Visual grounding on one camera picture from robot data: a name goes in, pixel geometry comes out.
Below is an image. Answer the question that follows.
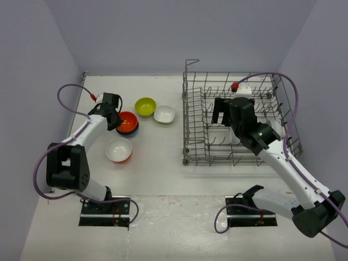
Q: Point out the white round bowl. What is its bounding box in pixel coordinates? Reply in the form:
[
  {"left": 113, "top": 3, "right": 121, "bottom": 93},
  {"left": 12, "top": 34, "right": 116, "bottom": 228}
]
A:
[
  {"left": 265, "top": 120, "right": 286, "bottom": 139},
  {"left": 229, "top": 131, "right": 240, "bottom": 145}
]

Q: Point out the grey wire dish rack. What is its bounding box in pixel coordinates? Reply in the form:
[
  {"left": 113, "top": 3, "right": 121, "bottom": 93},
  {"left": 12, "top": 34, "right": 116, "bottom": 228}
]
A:
[{"left": 182, "top": 59, "right": 302, "bottom": 166}]

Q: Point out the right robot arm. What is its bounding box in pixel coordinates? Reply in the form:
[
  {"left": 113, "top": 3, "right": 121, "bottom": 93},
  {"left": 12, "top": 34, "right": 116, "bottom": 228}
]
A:
[{"left": 212, "top": 97, "right": 345, "bottom": 238}]

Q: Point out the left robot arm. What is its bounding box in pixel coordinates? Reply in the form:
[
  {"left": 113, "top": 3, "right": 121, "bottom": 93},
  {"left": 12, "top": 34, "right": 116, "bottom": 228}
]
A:
[{"left": 46, "top": 92, "right": 123, "bottom": 214}]

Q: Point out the blue bowl under orange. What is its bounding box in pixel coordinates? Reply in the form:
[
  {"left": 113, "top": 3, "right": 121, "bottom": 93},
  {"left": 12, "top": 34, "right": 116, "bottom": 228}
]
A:
[{"left": 116, "top": 123, "right": 139, "bottom": 138}]

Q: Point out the lime green bowl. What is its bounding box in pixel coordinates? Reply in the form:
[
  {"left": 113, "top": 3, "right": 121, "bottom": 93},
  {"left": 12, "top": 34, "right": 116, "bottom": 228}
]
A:
[{"left": 134, "top": 97, "right": 157, "bottom": 117}]

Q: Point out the white bowl orange outside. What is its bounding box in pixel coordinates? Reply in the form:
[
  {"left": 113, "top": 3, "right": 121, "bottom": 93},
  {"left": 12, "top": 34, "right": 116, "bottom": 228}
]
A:
[{"left": 105, "top": 137, "right": 133, "bottom": 163}]

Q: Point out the white square bowl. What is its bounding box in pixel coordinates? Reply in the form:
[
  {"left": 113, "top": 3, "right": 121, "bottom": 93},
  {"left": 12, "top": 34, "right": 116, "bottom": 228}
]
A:
[{"left": 154, "top": 105, "right": 176, "bottom": 125}]

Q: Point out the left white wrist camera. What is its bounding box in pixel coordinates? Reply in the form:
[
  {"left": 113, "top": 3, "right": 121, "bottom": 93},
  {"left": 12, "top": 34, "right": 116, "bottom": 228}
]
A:
[{"left": 95, "top": 92, "right": 104, "bottom": 103}]

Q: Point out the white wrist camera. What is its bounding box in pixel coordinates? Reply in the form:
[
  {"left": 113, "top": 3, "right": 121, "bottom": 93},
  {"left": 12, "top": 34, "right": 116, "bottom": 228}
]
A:
[
  {"left": 233, "top": 83, "right": 252, "bottom": 99},
  {"left": 95, "top": 92, "right": 104, "bottom": 103}
]

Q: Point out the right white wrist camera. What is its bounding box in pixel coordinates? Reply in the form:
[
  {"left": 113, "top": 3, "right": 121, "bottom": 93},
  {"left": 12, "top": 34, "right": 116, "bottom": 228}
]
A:
[{"left": 233, "top": 83, "right": 252, "bottom": 99}]

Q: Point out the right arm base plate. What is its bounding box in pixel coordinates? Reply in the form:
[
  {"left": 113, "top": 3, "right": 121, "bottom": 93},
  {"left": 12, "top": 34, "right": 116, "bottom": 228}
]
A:
[{"left": 225, "top": 194, "right": 277, "bottom": 227}]

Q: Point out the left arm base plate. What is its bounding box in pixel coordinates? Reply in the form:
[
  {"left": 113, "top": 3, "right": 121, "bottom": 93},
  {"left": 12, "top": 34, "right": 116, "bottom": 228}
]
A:
[{"left": 78, "top": 197, "right": 130, "bottom": 228}]

